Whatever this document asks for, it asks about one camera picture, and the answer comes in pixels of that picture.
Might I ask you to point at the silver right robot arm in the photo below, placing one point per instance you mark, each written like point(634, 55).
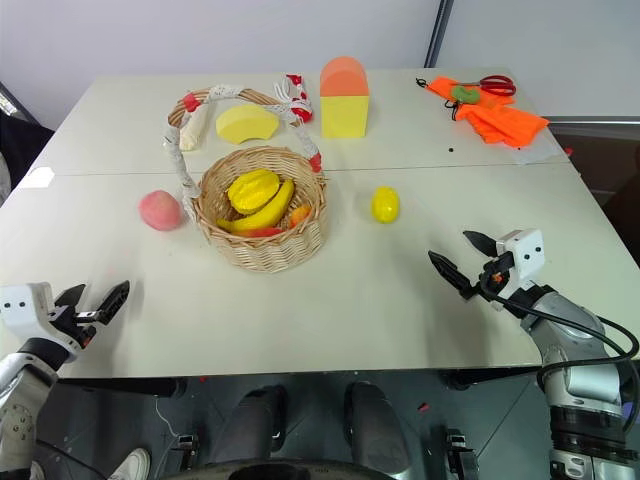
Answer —
point(575, 360)

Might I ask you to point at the black table frame bar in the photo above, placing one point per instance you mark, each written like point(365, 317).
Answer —
point(125, 386)

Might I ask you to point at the red orange mango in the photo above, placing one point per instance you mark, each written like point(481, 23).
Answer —
point(260, 232)

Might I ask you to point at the black table caster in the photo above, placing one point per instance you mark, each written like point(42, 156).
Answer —
point(460, 450)
point(186, 450)

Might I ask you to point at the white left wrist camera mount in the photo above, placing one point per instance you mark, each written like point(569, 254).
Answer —
point(22, 310)

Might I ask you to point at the beige cloth roll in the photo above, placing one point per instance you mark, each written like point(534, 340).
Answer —
point(192, 131)

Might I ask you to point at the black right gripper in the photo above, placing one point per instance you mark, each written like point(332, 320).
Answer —
point(495, 277)

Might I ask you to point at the yellow starfruit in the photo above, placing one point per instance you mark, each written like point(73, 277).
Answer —
point(250, 190)

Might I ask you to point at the orange fabric strips pile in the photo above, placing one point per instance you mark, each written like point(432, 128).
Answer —
point(500, 117)

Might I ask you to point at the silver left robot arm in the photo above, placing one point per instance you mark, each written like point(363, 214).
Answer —
point(20, 400)

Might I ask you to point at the clear plastic bag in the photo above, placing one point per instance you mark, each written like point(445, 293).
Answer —
point(540, 150)

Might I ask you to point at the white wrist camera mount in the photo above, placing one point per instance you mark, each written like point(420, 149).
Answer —
point(529, 256)
point(22, 310)

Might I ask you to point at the green felt piece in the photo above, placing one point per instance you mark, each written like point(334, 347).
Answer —
point(465, 93)

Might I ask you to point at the orange and yellow foam block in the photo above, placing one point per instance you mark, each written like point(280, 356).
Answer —
point(344, 110)

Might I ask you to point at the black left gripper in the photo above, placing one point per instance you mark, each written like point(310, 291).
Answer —
point(75, 327)

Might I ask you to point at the small orange fruit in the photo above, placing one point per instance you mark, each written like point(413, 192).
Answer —
point(300, 215)

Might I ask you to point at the yellow foam arch piece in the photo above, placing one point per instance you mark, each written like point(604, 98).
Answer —
point(245, 122)

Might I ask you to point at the yellow banana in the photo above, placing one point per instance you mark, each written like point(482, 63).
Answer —
point(265, 215)

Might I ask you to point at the yellow lemon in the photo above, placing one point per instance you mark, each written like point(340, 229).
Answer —
point(385, 204)

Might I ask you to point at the white shoe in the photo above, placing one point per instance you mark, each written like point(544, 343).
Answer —
point(131, 465)

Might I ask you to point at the grey metal pole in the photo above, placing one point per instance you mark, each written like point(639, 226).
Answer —
point(439, 32)

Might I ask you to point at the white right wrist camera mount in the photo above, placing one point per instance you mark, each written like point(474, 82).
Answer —
point(529, 256)

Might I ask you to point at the pink peach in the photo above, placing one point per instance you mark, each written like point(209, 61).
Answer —
point(160, 211)

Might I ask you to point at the dark rounded shape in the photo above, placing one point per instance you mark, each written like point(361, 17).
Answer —
point(257, 425)
point(372, 430)

